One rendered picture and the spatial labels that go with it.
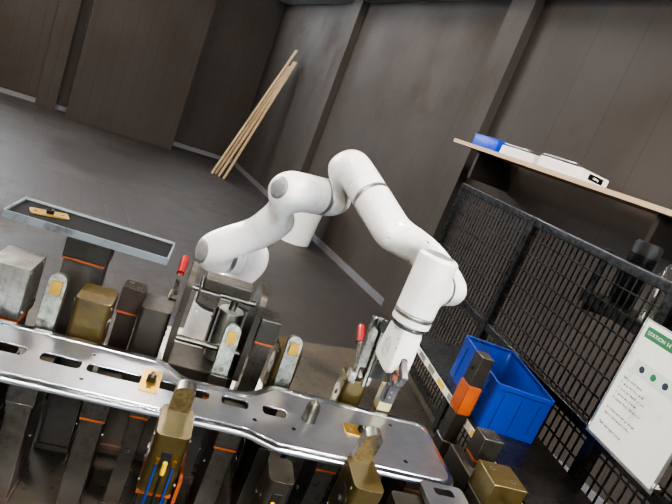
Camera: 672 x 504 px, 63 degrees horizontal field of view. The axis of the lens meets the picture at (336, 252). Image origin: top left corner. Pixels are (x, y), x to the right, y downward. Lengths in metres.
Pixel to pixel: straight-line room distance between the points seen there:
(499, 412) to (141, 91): 9.22
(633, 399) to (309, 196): 0.88
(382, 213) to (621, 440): 0.74
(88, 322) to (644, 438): 1.21
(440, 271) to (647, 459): 0.60
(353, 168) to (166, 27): 8.98
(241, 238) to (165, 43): 8.69
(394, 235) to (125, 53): 9.11
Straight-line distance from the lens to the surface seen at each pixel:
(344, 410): 1.33
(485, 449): 1.36
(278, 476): 1.07
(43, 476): 1.40
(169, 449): 0.99
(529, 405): 1.51
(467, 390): 1.47
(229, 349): 1.28
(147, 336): 1.31
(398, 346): 1.13
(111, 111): 10.17
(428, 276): 1.10
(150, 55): 10.13
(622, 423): 1.44
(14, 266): 1.28
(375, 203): 1.21
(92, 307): 1.26
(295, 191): 1.35
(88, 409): 1.17
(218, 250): 1.61
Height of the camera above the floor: 1.62
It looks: 13 degrees down
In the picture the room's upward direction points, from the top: 22 degrees clockwise
